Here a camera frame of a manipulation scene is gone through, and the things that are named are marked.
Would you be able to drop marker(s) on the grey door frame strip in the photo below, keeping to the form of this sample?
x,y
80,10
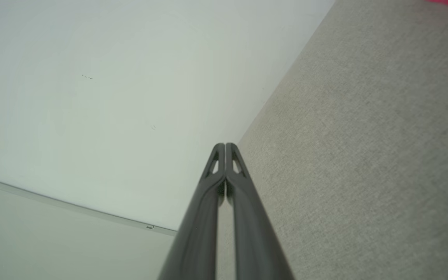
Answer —
x,y
72,204

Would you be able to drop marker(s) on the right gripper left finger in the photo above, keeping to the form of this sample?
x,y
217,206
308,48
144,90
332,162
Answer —
x,y
196,233

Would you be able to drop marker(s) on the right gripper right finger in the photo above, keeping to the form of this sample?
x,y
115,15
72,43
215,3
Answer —
x,y
255,241

